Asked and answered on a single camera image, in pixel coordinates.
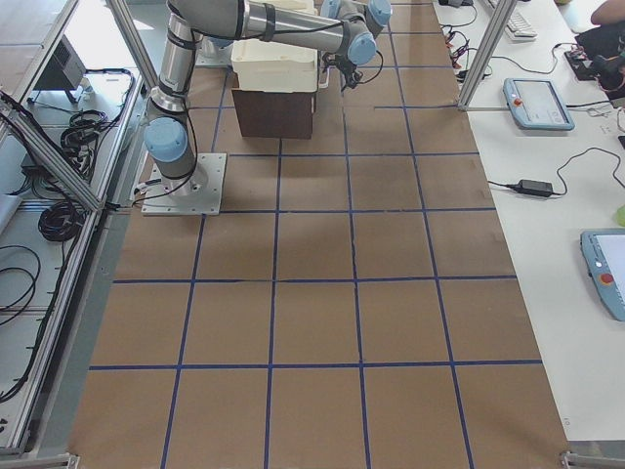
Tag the dark brown wooden cabinet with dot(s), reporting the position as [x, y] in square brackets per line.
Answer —
[274, 115]

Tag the white keyboard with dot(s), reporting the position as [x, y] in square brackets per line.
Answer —
[519, 29]

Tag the black power adapter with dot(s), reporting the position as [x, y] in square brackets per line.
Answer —
[535, 188]

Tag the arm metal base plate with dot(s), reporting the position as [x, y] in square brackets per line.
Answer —
[201, 194]

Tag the blue teach pendant lower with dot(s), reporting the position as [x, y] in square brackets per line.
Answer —
[603, 251]

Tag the cream plastic tray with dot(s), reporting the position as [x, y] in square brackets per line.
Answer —
[274, 67]

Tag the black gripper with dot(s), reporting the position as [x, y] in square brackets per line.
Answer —
[349, 71]

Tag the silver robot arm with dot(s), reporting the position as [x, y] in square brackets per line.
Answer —
[345, 28]

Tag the blue teach pendant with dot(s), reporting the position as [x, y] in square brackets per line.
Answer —
[536, 105]
[603, 251]

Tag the wooden drawer with white handle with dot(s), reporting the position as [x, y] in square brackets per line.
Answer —
[323, 76]

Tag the aluminium frame post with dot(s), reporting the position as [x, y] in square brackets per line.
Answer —
[486, 48]

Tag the blue teach pendant upper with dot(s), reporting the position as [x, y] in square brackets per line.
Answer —
[536, 105]

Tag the grey box device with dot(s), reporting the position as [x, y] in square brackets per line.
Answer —
[64, 71]

